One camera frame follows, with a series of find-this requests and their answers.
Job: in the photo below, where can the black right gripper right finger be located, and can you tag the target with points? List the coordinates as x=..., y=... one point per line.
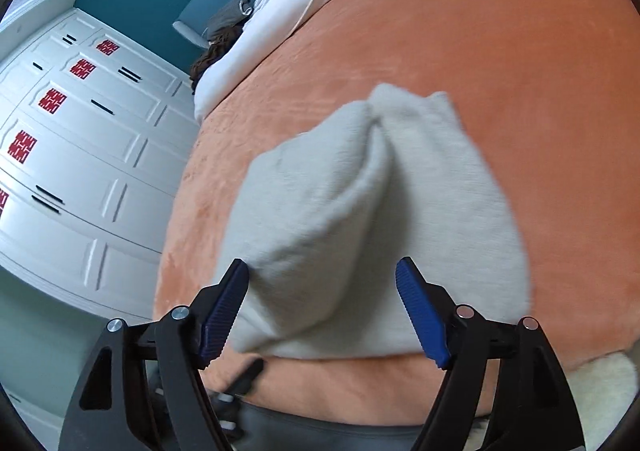
x=533, y=406

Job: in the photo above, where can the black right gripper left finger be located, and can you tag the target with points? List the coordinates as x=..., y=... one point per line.
x=111, y=407

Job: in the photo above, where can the beige knit sweater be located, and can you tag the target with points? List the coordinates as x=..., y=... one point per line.
x=323, y=219

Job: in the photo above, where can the cream fluffy blanket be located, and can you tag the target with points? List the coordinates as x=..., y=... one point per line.
x=603, y=390

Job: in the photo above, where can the white wardrobe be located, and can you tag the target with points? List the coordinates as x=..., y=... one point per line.
x=95, y=134

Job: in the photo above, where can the dark brown fuzzy pillow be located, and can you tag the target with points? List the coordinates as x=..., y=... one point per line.
x=218, y=46

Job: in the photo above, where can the orange plush bed cover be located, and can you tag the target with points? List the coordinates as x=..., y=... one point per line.
x=548, y=91

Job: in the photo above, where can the grey garment on bed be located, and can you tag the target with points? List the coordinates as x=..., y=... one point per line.
x=234, y=13

